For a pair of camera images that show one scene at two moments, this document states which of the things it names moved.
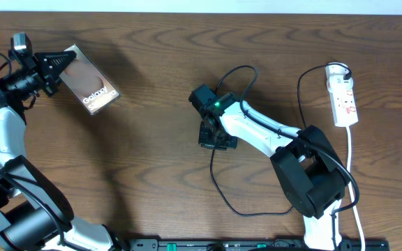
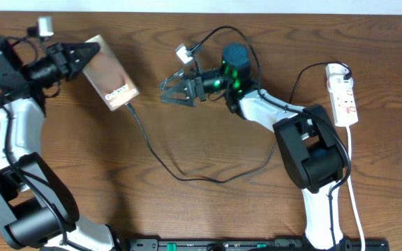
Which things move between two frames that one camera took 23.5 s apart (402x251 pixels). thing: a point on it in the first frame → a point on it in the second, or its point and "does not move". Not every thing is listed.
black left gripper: [47, 77] → [67, 49]
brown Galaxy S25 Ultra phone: [91, 87] → [116, 87]
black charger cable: [348, 76] → [172, 172]
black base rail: [246, 245] does not move
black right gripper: [204, 141] → [192, 87]
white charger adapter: [337, 83] does not move
